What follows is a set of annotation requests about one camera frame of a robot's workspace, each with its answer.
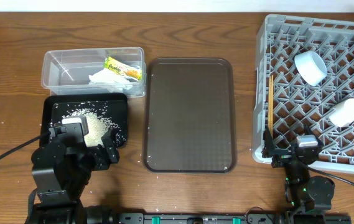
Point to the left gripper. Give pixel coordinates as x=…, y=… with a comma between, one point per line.
x=108, y=153

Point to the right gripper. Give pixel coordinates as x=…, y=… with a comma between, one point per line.
x=270, y=147

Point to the white tissue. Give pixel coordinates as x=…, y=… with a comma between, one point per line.
x=110, y=80

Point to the green cup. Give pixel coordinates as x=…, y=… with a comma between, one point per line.
x=343, y=113

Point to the yellow snack wrapper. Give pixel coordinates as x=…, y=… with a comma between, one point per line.
x=122, y=69

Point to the light blue bowl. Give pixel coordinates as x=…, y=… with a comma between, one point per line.
x=311, y=67

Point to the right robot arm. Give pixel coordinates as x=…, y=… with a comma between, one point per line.
x=310, y=196

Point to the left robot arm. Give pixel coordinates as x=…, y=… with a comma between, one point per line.
x=62, y=169

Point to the grey dishwasher rack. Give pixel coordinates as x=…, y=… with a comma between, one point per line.
x=285, y=102

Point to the black bin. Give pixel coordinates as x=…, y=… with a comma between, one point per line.
x=117, y=101

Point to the clear plastic bin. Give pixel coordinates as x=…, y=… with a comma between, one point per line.
x=65, y=72

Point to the brown serving tray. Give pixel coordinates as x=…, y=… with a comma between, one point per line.
x=189, y=116

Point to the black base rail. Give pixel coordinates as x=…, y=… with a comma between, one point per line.
x=254, y=215

